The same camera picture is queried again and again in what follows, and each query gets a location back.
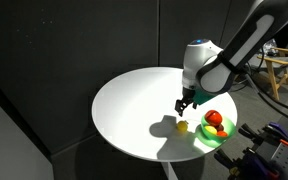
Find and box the white table pedestal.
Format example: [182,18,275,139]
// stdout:
[160,161,179,180]

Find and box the yellow toy lemon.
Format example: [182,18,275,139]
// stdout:
[176,120,189,135]

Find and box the wooden sawhorse stand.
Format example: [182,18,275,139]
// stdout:
[250,46,288,101]

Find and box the red toy apple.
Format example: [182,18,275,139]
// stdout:
[204,109,224,128]

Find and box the green translucent bowl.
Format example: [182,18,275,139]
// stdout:
[197,114,237,144]

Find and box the black purple spring clamp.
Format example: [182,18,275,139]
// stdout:
[213,147,282,180]
[238,121,288,148]

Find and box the small red toy tomato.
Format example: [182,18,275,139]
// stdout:
[216,130,229,138]

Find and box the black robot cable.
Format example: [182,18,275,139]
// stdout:
[242,64,288,116]

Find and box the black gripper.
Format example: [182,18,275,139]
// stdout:
[174,87,199,118]

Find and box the white side panel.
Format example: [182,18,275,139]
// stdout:
[0,89,55,180]

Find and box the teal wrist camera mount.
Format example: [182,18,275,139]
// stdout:
[193,89,217,107]

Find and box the yellow toy fruit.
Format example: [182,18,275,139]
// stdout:
[204,125,218,136]

